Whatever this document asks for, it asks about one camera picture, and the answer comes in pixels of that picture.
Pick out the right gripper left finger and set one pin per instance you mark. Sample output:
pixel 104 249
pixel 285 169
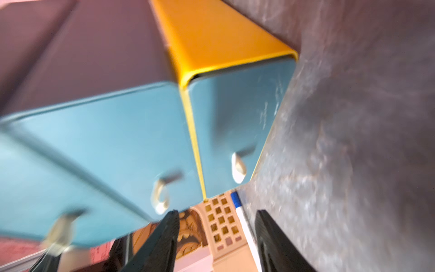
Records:
pixel 158 253

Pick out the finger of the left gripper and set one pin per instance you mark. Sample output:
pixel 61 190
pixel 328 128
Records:
pixel 120 254

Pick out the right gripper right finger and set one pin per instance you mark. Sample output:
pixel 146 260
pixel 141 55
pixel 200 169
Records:
pixel 276 251

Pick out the teal bottom drawer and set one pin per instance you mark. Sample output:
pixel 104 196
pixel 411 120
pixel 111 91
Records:
pixel 133 143

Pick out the teal lowest drawer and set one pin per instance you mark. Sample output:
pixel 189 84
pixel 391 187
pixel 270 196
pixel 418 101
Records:
pixel 233 111

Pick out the teal top drawer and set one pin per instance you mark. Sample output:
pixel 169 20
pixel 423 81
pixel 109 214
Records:
pixel 40 188

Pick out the teal drawer cabinet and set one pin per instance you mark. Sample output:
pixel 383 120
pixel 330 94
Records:
pixel 56 52

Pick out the blue white marker pen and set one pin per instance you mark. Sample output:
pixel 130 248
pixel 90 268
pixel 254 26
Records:
pixel 249 235

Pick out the pink folder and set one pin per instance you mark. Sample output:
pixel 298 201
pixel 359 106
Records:
pixel 200 260

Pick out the tan plastic file organizer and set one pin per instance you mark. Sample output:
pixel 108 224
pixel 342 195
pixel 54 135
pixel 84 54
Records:
pixel 214 223

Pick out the yellow cabinet base panel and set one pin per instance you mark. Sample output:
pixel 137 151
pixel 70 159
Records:
pixel 206 36

